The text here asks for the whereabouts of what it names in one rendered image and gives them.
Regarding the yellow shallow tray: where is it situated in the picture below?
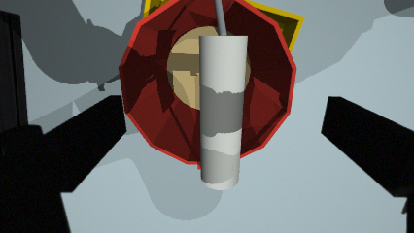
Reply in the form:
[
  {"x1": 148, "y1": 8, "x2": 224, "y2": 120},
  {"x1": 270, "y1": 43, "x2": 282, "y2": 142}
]
[{"x1": 143, "y1": 0, "x2": 305, "y2": 53}]

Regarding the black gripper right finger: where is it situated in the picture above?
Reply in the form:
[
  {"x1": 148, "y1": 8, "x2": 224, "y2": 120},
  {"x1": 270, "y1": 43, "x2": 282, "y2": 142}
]
[{"x1": 321, "y1": 96, "x2": 414, "y2": 233}]

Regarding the dark red pail with grey wire handle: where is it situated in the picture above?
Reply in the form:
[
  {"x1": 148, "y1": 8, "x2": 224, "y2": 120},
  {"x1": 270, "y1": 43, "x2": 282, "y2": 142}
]
[{"x1": 119, "y1": 0, "x2": 296, "y2": 190}]

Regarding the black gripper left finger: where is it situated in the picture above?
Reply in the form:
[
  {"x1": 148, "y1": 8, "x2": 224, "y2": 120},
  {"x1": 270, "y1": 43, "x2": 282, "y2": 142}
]
[{"x1": 0, "y1": 95, "x2": 126, "y2": 233}]

